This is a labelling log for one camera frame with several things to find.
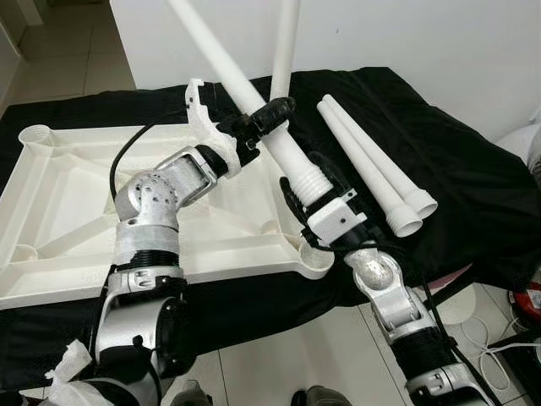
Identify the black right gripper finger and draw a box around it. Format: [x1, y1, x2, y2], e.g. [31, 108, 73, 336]
[311, 152, 356, 204]
[281, 175, 309, 240]

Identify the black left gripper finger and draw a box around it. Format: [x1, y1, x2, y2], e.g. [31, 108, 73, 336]
[254, 97, 297, 129]

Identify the pink plastic piece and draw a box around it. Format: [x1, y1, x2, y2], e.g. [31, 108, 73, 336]
[431, 263, 475, 285]

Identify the grey metal pole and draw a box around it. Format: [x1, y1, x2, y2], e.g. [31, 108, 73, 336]
[420, 271, 476, 322]

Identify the black cloth table cover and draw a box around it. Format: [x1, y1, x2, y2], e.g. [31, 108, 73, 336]
[0, 66, 541, 394]

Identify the white round floor base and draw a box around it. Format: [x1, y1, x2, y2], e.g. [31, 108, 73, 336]
[435, 283, 480, 324]

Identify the white round floor fan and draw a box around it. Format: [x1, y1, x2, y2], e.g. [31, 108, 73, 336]
[493, 125, 541, 183]

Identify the grey robot right leg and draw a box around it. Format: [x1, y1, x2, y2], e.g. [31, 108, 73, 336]
[292, 385, 352, 406]

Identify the grey robot leg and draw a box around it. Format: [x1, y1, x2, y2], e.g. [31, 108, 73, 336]
[169, 381, 212, 406]
[292, 385, 352, 406]

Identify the black equipment case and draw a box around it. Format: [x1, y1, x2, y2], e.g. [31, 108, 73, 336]
[499, 334, 541, 403]

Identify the grey robot left leg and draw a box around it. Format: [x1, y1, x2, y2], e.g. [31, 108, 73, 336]
[169, 381, 212, 406]

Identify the white crumpled paper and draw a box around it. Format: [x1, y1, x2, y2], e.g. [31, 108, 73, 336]
[17, 338, 116, 406]

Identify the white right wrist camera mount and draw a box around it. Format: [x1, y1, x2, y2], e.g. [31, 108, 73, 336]
[304, 193, 370, 248]

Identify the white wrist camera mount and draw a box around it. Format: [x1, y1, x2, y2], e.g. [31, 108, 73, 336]
[183, 78, 243, 177]
[304, 193, 370, 248]

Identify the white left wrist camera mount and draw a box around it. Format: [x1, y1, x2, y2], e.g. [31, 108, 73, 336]
[183, 78, 243, 177]

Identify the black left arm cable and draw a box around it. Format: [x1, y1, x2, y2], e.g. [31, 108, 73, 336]
[108, 110, 191, 204]

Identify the white floor cable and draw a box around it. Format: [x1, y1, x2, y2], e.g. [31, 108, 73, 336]
[461, 317, 541, 390]

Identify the red round cable reel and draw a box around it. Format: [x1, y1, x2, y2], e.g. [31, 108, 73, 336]
[511, 288, 541, 323]

